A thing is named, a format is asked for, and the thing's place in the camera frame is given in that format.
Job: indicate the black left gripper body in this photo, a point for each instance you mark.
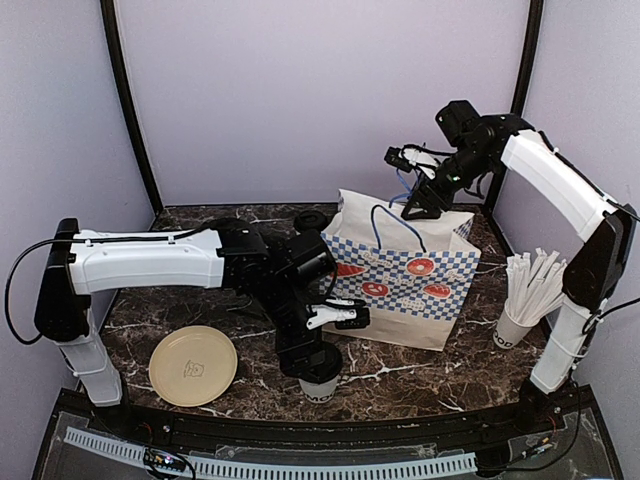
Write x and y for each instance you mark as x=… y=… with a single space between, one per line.
x=286 y=342

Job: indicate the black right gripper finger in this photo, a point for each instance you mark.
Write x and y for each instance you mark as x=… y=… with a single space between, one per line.
x=420 y=188
x=420 y=209

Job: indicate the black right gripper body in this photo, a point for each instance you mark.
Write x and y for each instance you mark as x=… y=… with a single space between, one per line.
x=444 y=196

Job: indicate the blue checkered paper bag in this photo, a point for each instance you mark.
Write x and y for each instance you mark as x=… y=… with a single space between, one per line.
x=413 y=275

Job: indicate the black plastic cup lid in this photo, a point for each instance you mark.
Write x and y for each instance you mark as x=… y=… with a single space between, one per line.
x=310 y=220

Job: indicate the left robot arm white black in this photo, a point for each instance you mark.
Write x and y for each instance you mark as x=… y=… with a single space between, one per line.
x=222 y=254

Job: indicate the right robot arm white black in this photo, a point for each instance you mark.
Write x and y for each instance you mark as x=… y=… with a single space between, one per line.
x=498 y=142

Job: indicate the cream yellow plate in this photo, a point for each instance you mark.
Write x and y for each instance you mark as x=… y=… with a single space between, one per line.
x=193 y=366

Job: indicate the paper wrapped straws bundle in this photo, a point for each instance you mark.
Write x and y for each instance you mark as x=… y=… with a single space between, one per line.
x=534 y=285

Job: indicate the white cup holding straws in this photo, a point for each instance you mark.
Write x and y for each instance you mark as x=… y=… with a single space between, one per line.
x=508 y=331

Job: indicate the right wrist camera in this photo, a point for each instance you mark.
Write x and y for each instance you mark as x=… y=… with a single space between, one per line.
x=413 y=157

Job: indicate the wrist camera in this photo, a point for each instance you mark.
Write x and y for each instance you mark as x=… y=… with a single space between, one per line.
x=346 y=314
x=413 y=157

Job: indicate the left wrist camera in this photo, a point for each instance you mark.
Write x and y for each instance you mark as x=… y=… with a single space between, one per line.
x=346 y=314

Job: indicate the white perforated cable duct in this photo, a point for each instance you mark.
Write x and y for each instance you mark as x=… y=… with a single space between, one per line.
x=247 y=463

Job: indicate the right black frame post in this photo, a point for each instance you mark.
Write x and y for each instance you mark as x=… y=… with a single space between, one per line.
x=530 y=44

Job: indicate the black frame post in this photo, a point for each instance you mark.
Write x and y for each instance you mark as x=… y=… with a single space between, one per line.
x=125 y=96
x=530 y=44

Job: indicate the black front table rail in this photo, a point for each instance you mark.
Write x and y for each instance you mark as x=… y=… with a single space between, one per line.
x=476 y=430

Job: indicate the left black frame post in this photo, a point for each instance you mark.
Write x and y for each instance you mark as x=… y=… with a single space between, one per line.
x=125 y=96

